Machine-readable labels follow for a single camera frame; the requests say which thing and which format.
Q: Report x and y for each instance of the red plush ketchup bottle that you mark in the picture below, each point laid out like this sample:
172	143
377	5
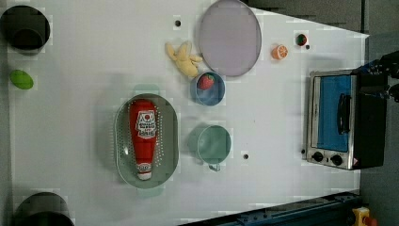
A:
143	128

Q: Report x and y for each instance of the silver black toaster oven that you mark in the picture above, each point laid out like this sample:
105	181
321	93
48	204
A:
346	123

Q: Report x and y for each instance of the orange slice toy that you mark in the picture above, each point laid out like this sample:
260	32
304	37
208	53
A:
280	52

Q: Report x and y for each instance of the green lime toy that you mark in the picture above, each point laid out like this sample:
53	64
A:
21	79

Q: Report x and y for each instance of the green mug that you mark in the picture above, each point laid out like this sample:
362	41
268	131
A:
211	144

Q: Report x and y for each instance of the blue metal frame rail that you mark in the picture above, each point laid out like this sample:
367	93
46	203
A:
331	210

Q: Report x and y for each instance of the yellow red emergency button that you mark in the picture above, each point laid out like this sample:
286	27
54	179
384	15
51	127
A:
363	218

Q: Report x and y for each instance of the large purple plate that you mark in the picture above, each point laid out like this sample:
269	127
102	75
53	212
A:
230	37

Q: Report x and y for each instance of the green oval strainer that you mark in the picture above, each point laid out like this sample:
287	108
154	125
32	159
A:
166	153

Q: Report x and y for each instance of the black cylinder upper post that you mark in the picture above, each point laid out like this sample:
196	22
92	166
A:
25	28

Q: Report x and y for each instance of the black cylinder lower post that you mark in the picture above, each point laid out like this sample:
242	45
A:
42	209

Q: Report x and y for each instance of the black cylinder post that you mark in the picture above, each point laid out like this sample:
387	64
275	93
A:
25	28
42	209

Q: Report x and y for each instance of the small red strawberry toy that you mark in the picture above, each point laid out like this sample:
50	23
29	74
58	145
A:
301	40

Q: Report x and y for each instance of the blue bowl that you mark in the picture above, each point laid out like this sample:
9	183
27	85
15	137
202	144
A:
212	96

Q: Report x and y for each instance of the red toy strawberry in bowl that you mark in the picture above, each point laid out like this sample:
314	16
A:
206	82

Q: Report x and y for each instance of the yellow plush banana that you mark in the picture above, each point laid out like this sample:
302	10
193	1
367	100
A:
185	62

